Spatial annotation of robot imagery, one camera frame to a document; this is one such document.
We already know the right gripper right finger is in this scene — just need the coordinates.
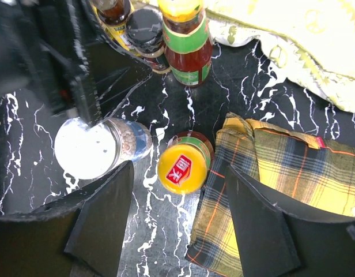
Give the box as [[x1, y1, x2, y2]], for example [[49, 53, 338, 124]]
[[225, 166, 355, 276]]

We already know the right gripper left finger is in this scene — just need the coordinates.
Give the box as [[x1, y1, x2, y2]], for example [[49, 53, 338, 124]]
[[0, 161, 134, 276]]

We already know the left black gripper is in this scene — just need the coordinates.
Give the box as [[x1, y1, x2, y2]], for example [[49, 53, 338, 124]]
[[0, 1, 152, 124]]

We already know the small dark spice jar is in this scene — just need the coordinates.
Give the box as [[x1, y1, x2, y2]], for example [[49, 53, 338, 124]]
[[126, 8, 171, 74]]

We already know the sago jar silver lid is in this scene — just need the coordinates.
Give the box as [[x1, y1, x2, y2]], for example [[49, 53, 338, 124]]
[[54, 117, 153, 179]]

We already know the short green label sauce bottle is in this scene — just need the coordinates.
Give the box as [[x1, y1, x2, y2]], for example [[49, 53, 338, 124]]
[[157, 131, 214, 194]]

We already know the tall green label sauce bottle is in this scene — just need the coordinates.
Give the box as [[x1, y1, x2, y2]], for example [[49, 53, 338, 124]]
[[158, 0, 213, 87]]

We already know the yellow plaid cloth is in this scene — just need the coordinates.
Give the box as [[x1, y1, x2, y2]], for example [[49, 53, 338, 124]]
[[186, 113, 355, 276]]

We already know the cream printed cloth bag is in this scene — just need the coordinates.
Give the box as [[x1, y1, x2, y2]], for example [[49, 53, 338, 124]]
[[205, 1, 355, 113]]

